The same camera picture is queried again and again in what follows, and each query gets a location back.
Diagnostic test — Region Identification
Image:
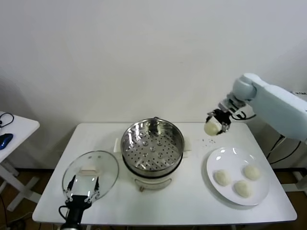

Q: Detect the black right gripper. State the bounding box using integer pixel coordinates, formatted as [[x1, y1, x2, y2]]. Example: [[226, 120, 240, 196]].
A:
[[205, 108, 233, 137]]

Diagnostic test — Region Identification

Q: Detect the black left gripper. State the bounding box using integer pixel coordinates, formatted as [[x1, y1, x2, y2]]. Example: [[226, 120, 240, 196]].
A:
[[62, 175, 100, 224]]

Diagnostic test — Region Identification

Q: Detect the white steamed baozi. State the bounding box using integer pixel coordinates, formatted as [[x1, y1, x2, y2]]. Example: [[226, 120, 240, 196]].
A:
[[243, 164, 261, 181], [234, 180, 254, 198], [213, 169, 232, 187], [203, 119, 223, 137]]

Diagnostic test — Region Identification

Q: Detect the round glass pot lid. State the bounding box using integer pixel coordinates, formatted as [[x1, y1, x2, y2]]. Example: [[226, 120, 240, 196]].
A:
[[62, 150, 120, 203]]

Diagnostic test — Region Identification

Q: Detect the stainless steel steamer basket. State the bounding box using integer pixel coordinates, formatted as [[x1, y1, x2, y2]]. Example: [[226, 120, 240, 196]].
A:
[[120, 118, 185, 172]]

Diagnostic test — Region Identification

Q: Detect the white round plate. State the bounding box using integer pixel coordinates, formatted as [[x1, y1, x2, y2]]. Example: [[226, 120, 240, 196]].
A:
[[206, 146, 270, 207]]

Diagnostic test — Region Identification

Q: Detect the white electric cooker base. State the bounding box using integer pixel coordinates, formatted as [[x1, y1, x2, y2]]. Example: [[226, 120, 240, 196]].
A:
[[112, 136, 193, 192]]

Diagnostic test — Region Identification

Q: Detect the white side table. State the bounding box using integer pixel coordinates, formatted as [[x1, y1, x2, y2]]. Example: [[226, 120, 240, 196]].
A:
[[0, 110, 42, 212]]

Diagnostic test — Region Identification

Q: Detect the white shelf with label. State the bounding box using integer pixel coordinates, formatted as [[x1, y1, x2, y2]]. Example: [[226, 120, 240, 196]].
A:
[[291, 90, 307, 103]]

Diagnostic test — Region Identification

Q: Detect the blue computer mouse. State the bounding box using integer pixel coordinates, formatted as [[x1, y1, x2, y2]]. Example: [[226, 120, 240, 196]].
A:
[[0, 133, 14, 151]]

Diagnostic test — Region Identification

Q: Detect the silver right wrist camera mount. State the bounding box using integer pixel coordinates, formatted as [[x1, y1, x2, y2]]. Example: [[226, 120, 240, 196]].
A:
[[218, 94, 247, 116]]

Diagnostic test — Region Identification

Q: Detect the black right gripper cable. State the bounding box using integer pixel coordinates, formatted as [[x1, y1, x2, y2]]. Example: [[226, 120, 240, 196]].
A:
[[231, 112, 257, 121]]

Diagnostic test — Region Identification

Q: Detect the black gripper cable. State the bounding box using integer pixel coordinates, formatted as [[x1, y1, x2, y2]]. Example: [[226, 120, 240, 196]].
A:
[[231, 112, 257, 121], [58, 205, 71, 222]]

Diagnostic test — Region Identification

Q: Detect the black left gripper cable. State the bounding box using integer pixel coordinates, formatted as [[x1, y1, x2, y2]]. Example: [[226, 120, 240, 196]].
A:
[[58, 205, 71, 222]]

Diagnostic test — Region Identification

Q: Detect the black power adapter cable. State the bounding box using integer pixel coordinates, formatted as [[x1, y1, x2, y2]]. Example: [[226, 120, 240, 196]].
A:
[[265, 134, 303, 166]]

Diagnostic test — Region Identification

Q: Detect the thin black looped cable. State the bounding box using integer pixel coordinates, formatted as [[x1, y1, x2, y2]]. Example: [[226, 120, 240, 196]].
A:
[[0, 112, 15, 129]]

